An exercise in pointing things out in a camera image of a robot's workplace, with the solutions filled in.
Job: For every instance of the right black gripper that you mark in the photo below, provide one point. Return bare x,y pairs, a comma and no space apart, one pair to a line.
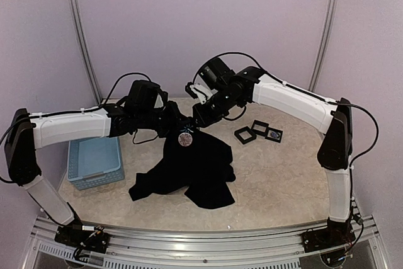
204,119

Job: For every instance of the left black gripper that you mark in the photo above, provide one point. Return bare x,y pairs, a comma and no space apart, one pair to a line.
175,120

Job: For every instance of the black garment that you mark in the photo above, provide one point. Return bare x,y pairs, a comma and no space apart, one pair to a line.
204,168

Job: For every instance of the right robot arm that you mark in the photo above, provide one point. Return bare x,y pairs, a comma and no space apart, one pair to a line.
223,89

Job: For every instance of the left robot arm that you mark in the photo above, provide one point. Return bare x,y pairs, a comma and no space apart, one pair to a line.
145,107

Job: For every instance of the pale pink round brooch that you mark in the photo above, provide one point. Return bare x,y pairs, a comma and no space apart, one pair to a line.
185,139

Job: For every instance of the blue plastic basket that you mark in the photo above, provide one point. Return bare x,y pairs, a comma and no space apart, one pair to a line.
94,162

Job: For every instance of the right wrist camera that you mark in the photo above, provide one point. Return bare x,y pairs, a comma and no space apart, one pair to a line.
198,91

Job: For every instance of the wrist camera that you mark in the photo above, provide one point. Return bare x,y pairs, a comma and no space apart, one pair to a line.
198,91
164,98

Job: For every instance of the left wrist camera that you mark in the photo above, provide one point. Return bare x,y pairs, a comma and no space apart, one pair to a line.
164,98

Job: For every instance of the black square frame near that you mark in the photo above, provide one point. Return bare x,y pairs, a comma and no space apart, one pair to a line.
245,135

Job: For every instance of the black square frame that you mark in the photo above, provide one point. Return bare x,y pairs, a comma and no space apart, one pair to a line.
245,135
260,128
268,137

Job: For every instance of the black square frame middle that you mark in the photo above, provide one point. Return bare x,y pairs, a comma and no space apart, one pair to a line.
260,128

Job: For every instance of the black square frame far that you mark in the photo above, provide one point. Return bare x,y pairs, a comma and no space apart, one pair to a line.
268,137

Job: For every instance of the aluminium front rail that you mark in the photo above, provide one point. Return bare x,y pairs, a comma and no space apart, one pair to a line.
280,247

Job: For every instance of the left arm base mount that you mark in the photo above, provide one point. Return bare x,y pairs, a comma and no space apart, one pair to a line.
83,238

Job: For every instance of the right aluminium corner post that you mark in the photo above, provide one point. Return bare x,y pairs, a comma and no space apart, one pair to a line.
323,44

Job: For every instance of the aluminium corner post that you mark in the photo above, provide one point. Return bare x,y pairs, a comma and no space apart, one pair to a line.
323,44
84,51

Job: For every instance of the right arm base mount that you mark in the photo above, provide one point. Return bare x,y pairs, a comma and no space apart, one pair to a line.
339,237

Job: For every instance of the left aluminium corner post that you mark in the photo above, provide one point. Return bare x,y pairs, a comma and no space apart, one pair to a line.
84,51

